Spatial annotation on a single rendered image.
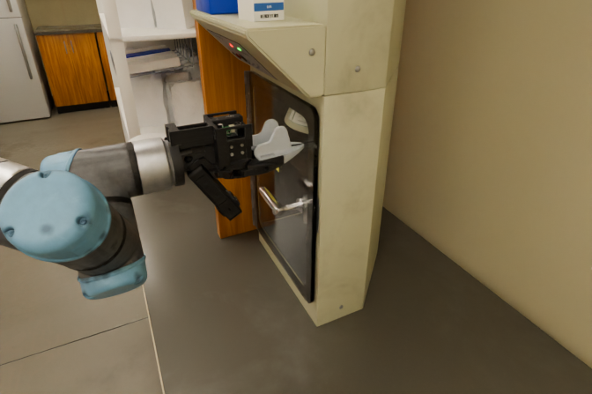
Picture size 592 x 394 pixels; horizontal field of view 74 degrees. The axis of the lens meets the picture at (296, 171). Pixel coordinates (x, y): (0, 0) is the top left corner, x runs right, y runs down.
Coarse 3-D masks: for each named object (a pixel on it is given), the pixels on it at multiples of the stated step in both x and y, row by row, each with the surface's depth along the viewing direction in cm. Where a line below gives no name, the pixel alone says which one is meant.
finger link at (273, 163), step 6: (282, 156) 61; (252, 162) 59; (258, 162) 59; (264, 162) 59; (270, 162) 60; (276, 162) 60; (282, 162) 61; (246, 168) 58; (252, 168) 58; (258, 168) 58; (264, 168) 59; (270, 168) 59; (240, 174) 58; (246, 174) 58; (252, 174) 58; (258, 174) 58
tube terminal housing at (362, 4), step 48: (288, 0) 62; (336, 0) 52; (384, 0) 56; (336, 48) 55; (384, 48) 59; (336, 96) 59; (384, 96) 63; (336, 144) 62; (384, 144) 74; (336, 192) 66; (336, 240) 71; (336, 288) 77
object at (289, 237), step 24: (264, 96) 77; (288, 96) 66; (264, 120) 79; (288, 120) 68; (312, 120) 60; (312, 144) 62; (288, 168) 73; (312, 168) 64; (288, 192) 75; (312, 192) 65; (264, 216) 92; (288, 216) 78; (312, 216) 67; (264, 240) 96; (288, 240) 80; (312, 240) 70; (288, 264) 83; (312, 264) 72; (312, 288) 75
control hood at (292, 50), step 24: (216, 24) 61; (240, 24) 53; (264, 24) 53; (288, 24) 53; (312, 24) 53; (264, 48) 51; (288, 48) 52; (312, 48) 54; (288, 72) 54; (312, 72) 55; (312, 96) 57
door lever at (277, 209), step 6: (264, 186) 76; (264, 192) 73; (270, 192) 73; (264, 198) 73; (270, 198) 71; (276, 198) 71; (270, 204) 70; (276, 204) 69; (288, 204) 70; (294, 204) 70; (300, 204) 70; (276, 210) 68; (282, 210) 69; (288, 210) 70; (300, 210) 71
